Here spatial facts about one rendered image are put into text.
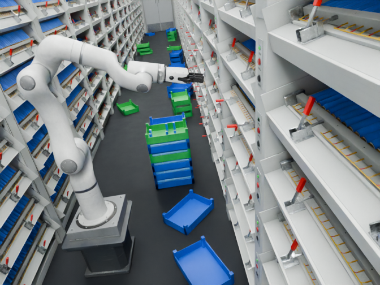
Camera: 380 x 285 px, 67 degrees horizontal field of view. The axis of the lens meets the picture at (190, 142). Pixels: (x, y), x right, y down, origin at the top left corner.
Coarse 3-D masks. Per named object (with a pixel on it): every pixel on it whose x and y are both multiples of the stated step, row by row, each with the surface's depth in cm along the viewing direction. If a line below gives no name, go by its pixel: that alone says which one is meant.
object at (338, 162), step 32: (288, 96) 70; (320, 96) 65; (288, 128) 63; (320, 128) 59; (352, 128) 52; (320, 160) 52; (352, 160) 49; (320, 192) 50; (352, 192) 43; (352, 224) 40
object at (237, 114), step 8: (232, 80) 141; (224, 88) 143; (232, 88) 141; (224, 96) 140; (232, 96) 136; (240, 104) 126; (232, 112) 123; (240, 112) 120; (240, 120) 114; (248, 120) 111; (240, 128) 109; (248, 136) 102; (248, 144) 99
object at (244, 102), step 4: (236, 88) 136; (232, 92) 137; (236, 92) 132; (240, 92) 130; (236, 96) 132; (240, 96) 127; (240, 100) 126; (244, 100) 122; (244, 104) 119; (248, 104) 117; (240, 108) 120; (248, 108) 114; (248, 112) 113; (252, 112) 111; (252, 116) 108
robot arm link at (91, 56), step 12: (84, 48) 116; (96, 48) 118; (84, 60) 117; (96, 60) 118; (108, 60) 118; (108, 72) 121; (120, 72) 117; (144, 72) 121; (120, 84) 120; (132, 84) 118; (144, 84) 119
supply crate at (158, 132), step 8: (184, 120) 217; (152, 128) 219; (160, 128) 220; (168, 128) 221; (176, 128) 220; (184, 128) 219; (160, 136) 201; (168, 136) 202; (176, 136) 203; (184, 136) 204
